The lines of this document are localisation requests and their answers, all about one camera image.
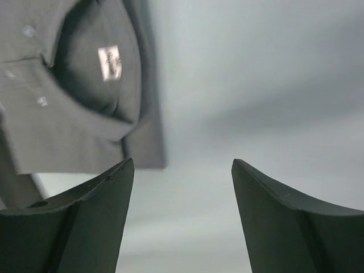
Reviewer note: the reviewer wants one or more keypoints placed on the grey long sleeve shirt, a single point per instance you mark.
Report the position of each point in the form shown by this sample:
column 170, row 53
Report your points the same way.
column 79, row 91

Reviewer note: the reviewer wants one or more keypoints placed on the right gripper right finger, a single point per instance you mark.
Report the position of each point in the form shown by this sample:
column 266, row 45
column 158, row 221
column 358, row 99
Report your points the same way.
column 288, row 231

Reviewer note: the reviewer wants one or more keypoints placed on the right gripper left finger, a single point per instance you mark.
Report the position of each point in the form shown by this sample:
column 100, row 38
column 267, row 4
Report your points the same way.
column 79, row 230

